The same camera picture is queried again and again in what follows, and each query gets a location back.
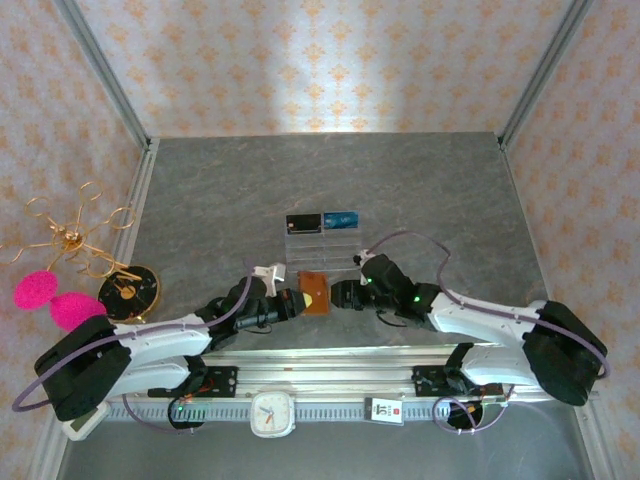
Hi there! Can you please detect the white digital timer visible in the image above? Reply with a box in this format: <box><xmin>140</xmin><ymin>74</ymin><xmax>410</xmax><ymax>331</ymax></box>
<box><xmin>60</xmin><ymin>403</ymin><xmax>110</xmax><ymax>442</ymax></box>

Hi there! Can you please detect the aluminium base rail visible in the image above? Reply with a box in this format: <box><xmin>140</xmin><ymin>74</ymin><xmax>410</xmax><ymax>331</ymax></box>
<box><xmin>197</xmin><ymin>346</ymin><xmax>601</xmax><ymax>402</ymax></box>

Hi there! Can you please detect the white square clock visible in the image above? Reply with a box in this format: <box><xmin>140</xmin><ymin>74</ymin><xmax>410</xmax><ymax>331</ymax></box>
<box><xmin>249</xmin><ymin>389</ymin><xmax>297</xmax><ymax>440</ymax></box>

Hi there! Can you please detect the blue credit card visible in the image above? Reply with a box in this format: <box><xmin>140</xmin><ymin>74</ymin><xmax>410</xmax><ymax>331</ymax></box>
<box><xmin>323</xmin><ymin>210</ymin><xmax>361</xmax><ymax>231</ymax></box>

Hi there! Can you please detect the aluminium frame post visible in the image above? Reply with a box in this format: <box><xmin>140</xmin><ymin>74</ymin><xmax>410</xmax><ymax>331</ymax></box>
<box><xmin>53</xmin><ymin>0</ymin><xmax>154</xmax><ymax>150</ymax></box>
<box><xmin>498</xmin><ymin>0</ymin><xmax>592</xmax><ymax>147</ymax></box>

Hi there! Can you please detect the clear acrylic card stand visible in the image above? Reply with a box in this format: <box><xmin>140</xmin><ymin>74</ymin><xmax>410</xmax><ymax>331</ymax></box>
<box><xmin>284</xmin><ymin>212</ymin><xmax>364</xmax><ymax>274</ymax></box>

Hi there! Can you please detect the grey slotted cable duct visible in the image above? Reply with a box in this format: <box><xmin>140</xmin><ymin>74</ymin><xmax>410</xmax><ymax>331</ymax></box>
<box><xmin>106</xmin><ymin>399</ymin><xmax>507</xmax><ymax>423</ymax></box>

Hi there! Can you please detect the black credit card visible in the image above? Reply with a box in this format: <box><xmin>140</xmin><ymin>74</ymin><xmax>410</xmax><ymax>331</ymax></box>
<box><xmin>286</xmin><ymin>213</ymin><xmax>323</xmax><ymax>236</ymax></box>

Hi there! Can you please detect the brown leather card holder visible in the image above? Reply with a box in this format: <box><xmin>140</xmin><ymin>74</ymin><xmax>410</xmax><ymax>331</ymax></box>
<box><xmin>296</xmin><ymin>270</ymin><xmax>332</xmax><ymax>318</ymax></box>

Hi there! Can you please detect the black round gold-rimmed disc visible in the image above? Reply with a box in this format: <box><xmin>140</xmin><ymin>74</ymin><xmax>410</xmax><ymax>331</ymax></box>
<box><xmin>97</xmin><ymin>264</ymin><xmax>162</xmax><ymax>324</ymax></box>

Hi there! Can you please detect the pink fuzzy ball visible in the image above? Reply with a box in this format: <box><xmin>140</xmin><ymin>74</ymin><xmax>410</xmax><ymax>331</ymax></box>
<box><xmin>13</xmin><ymin>269</ymin><xmax>60</xmax><ymax>312</ymax></box>
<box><xmin>49</xmin><ymin>291</ymin><xmax>109</xmax><ymax>334</ymax></box>

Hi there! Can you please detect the gold wire ornament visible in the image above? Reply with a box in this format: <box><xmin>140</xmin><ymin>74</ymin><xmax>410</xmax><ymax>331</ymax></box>
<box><xmin>0</xmin><ymin>180</ymin><xmax>139</xmax><ymax>281</ymax></box>

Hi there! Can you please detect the black round cable port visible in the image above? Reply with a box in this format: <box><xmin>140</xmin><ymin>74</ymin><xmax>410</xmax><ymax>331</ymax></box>
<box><xmin>444</xmin><ymin>399</ymin><xmax>486</xmax><ymax>435</ymax></box>
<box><xmin>167</xmin><ymin>398</ymin><xmax>207</xmax><ymax>433</ymax></box>

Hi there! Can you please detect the white tag with red mark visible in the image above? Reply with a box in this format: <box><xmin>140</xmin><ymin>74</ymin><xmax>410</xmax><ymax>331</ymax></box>
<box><xmin>363</xmin><ymin>396</ymin><xmax>405</xmax><ymax>427</ymax></box>

